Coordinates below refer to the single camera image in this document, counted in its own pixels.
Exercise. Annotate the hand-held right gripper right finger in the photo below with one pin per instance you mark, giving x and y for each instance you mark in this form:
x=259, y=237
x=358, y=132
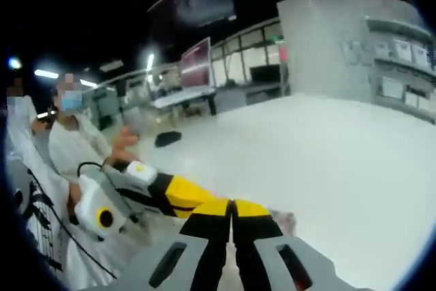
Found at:
x=252, y=253

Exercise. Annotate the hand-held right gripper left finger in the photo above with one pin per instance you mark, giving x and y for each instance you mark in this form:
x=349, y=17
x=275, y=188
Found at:
x=204, y=253

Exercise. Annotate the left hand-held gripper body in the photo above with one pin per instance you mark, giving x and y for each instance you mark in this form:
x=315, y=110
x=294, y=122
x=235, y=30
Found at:
x=92, y=199

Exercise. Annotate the clear resealable bag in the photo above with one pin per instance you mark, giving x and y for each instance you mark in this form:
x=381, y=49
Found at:
x=284, y=221

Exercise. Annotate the person's left hand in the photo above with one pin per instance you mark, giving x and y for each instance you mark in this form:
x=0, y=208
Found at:
x=72, y=202

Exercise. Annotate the small black object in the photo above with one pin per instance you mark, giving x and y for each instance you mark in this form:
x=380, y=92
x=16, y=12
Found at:
x=167, y=139

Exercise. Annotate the person in white coat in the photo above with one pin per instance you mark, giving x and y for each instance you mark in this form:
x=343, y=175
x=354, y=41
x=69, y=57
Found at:
x=20, y=141

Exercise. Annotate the background work table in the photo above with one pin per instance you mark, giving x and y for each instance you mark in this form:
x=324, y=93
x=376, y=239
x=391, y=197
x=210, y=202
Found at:
x=184, y=95

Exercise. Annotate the dark grey counter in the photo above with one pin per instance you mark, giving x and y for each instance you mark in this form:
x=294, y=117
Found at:
x=231, y=96

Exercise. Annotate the ceiling tube light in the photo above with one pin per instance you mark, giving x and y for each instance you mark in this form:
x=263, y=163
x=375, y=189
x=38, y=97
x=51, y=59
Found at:
x=88, y=83
x=150, y=62
x=46, y=73

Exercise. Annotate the large standing monitor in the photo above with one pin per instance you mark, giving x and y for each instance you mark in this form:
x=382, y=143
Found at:
x=195, y=62

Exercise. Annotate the black computer monitor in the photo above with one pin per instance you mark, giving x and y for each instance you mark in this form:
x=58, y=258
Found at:
x=265, y=73

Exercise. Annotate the glass partition windows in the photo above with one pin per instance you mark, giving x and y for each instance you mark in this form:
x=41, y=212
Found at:
x=255, y=56

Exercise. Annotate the red hanging sign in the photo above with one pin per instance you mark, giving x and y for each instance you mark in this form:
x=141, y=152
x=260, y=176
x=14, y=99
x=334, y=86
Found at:
x=283, y=52

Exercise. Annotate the green exit sign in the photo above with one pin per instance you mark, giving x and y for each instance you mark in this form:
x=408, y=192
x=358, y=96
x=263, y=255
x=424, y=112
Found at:
x=276, y=37

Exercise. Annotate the hanging dark screen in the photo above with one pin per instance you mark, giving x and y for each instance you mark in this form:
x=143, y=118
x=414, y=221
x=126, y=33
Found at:
x=197, y=4

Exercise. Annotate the row of white storage boxes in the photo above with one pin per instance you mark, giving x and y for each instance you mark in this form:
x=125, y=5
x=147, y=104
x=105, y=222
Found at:
x=402, y=49

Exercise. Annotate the grey shelving rack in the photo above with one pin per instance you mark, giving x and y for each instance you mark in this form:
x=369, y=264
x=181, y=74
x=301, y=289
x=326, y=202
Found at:
x=398, y=27

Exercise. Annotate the grey wall lettering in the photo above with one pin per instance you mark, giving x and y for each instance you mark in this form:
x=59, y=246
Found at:
x=354, y=54

